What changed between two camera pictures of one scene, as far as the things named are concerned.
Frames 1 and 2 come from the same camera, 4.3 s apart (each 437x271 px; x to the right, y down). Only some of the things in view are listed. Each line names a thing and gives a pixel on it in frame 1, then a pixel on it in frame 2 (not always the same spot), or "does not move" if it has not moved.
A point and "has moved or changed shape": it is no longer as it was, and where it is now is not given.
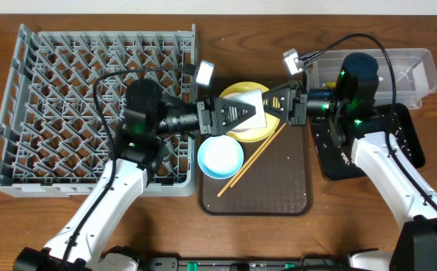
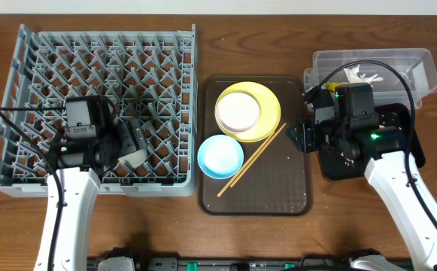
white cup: x=253 y=98 has moved or changed shape
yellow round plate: x=251 y=135 does not move
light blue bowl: x=220 y=156 does not move
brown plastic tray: x=275 y=178 does not move
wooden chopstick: x=236 y=175 does not move
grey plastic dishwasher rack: x=60 y=110 does not move
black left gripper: x=204 y=117 to x=128 y=137
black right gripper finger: x=277 y=101 to x=298 y=135
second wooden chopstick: x=264 y=147 does not move
